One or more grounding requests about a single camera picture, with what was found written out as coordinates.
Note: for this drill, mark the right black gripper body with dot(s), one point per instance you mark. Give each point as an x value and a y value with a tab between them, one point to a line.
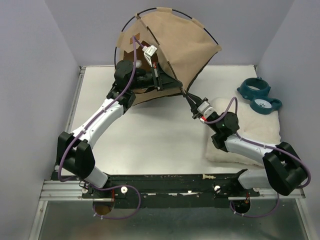
195	113

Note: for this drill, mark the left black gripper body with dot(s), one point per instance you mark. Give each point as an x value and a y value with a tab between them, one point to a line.
157	80

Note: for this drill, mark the beige black pet tent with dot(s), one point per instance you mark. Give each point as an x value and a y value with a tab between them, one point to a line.
185	41

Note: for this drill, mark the teal double pet bowl stand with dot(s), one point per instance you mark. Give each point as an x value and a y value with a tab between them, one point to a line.
256	91

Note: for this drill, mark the white fluffy cushion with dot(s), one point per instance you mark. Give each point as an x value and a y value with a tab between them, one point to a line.
252	125

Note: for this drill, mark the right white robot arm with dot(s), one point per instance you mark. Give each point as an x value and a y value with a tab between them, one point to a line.
284	170

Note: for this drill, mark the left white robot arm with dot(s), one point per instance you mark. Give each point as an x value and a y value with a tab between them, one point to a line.
74	150

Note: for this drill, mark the white pompom toy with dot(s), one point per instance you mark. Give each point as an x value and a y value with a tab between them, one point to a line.
138	63

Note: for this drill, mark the white chess piece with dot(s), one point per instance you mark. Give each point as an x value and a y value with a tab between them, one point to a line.
209	177

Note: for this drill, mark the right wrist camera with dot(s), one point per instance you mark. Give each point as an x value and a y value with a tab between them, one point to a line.
205	109

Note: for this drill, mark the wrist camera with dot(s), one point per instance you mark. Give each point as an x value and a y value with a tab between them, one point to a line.
205	109
148	52

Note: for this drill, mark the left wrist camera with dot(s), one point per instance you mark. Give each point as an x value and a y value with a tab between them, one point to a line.
148	52

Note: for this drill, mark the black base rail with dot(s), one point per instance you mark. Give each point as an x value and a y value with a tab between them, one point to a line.
162	191

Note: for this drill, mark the aluminium frame rail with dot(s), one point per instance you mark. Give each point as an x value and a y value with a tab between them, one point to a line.
43	204

